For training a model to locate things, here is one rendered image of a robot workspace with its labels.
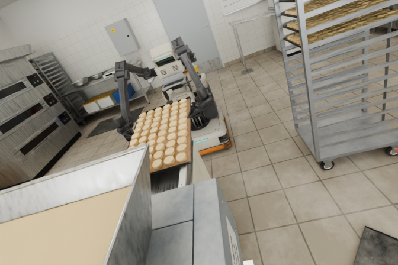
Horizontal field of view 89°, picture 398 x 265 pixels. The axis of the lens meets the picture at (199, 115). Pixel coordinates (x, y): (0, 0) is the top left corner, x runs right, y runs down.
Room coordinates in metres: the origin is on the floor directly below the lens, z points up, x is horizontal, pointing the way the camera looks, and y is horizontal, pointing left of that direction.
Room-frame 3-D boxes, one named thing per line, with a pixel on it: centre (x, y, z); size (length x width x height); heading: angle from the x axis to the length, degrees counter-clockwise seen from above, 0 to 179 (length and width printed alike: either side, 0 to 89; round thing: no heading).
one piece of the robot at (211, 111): (2.31, 0.02, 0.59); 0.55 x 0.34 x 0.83; 79
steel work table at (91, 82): (5.13, 1.79, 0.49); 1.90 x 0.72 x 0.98; 78
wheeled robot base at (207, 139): (2.22, 0.04, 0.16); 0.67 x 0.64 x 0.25; 169
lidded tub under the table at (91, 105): (5.24, 2.33, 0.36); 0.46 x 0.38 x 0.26; 167
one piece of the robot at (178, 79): (1.93, 0.09, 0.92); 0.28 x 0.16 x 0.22; 79
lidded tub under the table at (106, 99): (5.16, 1.93, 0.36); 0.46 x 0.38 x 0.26; 168
